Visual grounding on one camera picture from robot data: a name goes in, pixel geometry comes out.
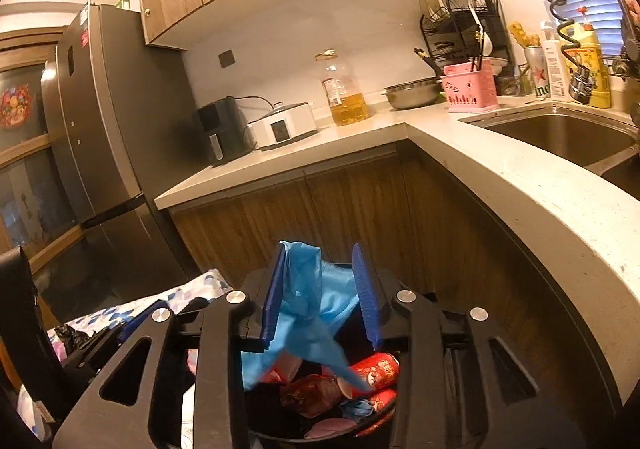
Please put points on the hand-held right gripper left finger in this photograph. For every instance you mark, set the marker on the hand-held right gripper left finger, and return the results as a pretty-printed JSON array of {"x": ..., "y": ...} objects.
[{"x": 274, "y": 299}]

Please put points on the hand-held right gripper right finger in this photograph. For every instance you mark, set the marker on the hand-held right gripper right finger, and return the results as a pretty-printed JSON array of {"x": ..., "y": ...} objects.
[{"x": 367, "y": 299}]

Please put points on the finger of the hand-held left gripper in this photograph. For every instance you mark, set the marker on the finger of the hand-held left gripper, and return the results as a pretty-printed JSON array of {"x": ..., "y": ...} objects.
[{"x": 100, "y": 346}]

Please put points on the black plastic bag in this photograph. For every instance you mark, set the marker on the black plastic bag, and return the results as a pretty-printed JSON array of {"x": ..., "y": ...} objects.
[{"x": 70, "y": 335}]

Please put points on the blue plastic bag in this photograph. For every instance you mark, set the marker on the blue plastic bag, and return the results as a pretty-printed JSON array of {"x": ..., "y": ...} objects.
[{"x": 320, "y": 309}]

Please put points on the pink white packet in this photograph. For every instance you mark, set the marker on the pink white packet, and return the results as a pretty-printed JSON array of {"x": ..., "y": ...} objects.
[{"x": 282, "y": 368}]

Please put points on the red paper cup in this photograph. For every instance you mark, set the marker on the red paper cup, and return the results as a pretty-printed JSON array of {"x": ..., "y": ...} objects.
[{"x": 375, "y": 370}]

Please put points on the red crinkled snack packet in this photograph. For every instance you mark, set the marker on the red crinkled snack packet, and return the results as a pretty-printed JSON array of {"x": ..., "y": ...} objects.
[{"x": 310, "y": 391}]

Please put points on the black trash bin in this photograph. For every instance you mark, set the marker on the black trash bin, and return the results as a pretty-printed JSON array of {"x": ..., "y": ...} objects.
[{"x": 265, "y": 409}]

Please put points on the pink wrapper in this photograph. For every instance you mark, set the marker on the pink wrapper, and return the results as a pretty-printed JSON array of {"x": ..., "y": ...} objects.
[{"x": 327, "y": 427}]

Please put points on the blue floral cloth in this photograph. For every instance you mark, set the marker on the blue floral cloth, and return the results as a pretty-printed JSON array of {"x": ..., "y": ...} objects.
[{"x": 200, "y": 286}]

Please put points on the wooden base cabinet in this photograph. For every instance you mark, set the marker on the wooden base cabinet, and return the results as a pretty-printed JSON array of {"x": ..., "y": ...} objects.
[{"x": 350, "y": 199}]

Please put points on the wooden glass door cabinet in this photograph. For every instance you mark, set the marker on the wooden glass door cabinet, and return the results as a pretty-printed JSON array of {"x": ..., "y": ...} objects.
[{"x": 25, "y": 164}]

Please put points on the white electric cooker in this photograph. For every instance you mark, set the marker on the white electric cooker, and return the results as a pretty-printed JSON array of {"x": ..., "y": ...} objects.
[{"x": 282, "y": 126}]

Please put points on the black air fryer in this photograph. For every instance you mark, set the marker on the black air fryer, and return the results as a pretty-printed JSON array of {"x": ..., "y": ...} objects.
[{"x": 220, "y": 129}]

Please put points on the clear cooking oil bottle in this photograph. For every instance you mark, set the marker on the clear cooking oil bottle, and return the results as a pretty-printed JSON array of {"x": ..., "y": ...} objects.
[{"x": 347, "y": 109}]

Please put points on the stainless steel bowl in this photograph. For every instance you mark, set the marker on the stainless steel bowl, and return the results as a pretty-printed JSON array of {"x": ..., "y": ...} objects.
[{"x": 412, "y": 96}]

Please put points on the grey steel refrigerator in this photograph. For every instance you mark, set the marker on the grey steel refrigerator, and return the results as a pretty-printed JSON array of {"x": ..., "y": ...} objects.
[{"x": 115, "y": 129}]

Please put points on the colourful round sticker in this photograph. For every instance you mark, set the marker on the colourful round sticker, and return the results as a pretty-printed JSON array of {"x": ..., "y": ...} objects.
[{"x": 15, "y": 108}]

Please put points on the pink utensil holder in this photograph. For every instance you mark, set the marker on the pink utensil holder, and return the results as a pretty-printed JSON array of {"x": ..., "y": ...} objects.
[{"x": 470, "y": 91}]

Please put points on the stainless steel sink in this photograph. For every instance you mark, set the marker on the stainless steel sink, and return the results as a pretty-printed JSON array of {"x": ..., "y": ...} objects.
[{"x": 555, "y": 139}]

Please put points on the clear drinking glass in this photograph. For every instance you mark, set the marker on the clear drinking glass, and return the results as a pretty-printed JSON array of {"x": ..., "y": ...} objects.
[{"x": 510, "y": 86}]

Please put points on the green beer can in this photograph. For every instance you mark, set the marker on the green beer can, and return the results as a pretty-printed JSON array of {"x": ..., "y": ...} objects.
[{"x": 536, "y": 76}]

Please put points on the white plastic spoon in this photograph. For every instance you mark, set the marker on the white plastic spoon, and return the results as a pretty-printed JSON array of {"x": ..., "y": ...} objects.
[{"x": 485, "y": 44}]

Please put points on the white plastic bottle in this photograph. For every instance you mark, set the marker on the white plastic bottle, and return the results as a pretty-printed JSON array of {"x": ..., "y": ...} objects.
[{"x": 555, "y": 64}]

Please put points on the yellow dried flowers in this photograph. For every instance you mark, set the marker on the yellow dried flowers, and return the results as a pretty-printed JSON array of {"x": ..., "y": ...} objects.
[{"x": 522, "y": 35}]

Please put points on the yellow detergent bottle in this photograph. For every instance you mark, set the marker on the yellow detergent bottle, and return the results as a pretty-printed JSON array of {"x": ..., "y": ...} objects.
[{"x": 597, "y": 74}]

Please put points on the small green box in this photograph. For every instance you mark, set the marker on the small green box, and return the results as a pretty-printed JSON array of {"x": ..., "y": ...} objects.
[{"x": 122, "y": 4}]

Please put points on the pink dish cloth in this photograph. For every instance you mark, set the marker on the pink dish cloth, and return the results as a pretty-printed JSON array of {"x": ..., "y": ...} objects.
[{"x": 632, "y": 9}]

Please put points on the dark wall socket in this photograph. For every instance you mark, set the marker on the dark wall socket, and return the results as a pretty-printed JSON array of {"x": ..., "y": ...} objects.
[{"x": 227, "y": 59}]

